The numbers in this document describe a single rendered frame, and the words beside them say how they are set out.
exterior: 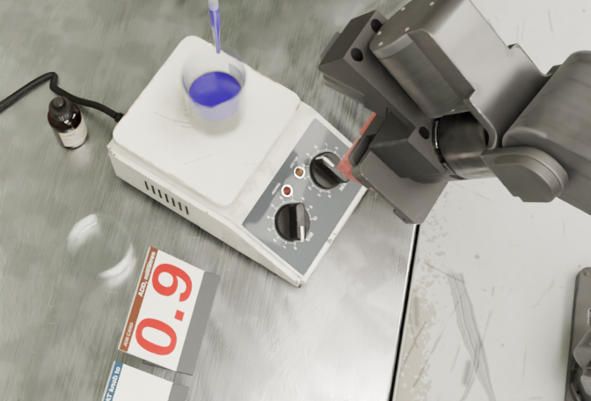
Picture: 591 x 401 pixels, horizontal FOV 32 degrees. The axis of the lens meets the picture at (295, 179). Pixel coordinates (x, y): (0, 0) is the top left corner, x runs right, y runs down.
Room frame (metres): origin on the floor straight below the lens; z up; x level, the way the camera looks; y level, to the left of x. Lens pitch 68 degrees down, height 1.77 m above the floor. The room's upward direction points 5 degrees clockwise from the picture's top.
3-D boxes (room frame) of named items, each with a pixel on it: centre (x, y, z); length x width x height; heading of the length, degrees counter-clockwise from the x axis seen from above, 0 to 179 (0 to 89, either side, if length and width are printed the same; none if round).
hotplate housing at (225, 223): (0.35, 0.05, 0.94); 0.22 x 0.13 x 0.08; 62
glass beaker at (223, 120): (0.36, 0.07, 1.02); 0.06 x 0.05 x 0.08; 168
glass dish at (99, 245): (0.26, 0.16, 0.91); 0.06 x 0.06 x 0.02
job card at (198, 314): (0.21, 0.10, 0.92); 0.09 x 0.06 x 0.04; 171
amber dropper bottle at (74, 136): (0.37, 0.21, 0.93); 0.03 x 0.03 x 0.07
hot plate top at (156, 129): (0.36, 0.08, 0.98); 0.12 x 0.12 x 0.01; 62
